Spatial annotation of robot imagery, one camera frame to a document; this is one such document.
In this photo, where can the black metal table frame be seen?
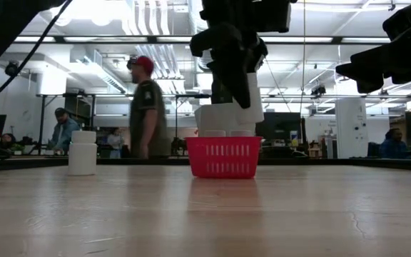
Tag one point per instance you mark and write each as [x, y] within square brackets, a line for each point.
[137, 161]

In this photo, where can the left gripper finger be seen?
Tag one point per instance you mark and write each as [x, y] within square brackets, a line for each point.
[259, 57]
[234, 82]

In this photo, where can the white hexagonal plant pot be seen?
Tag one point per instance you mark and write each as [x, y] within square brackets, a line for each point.
[209, 119]

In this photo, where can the long ceiling light strip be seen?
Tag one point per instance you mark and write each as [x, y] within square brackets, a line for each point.
[112, 39]

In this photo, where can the white pill bottle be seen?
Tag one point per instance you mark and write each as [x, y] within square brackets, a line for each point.
[82, 157]
[257, 107]
[241, 133]
[214, 133]

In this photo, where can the red plastic basket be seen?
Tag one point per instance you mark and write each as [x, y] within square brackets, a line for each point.
[223, 140]

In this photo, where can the black metal rack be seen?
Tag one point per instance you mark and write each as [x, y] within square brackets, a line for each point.
[43, 107]

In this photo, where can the black pole stand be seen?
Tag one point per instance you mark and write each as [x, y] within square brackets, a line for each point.
[202, 96]

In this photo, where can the white cabinet with stickers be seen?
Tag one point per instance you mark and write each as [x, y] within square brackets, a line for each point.
[350, 126]

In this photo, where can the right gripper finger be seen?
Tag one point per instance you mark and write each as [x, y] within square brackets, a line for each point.
[376, 59]
[369, 74]

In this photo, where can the black hanging camera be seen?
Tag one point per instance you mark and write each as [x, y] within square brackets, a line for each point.
[318, 90]

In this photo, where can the black round ceiling camera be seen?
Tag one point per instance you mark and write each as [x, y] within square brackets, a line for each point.
[11, 68]

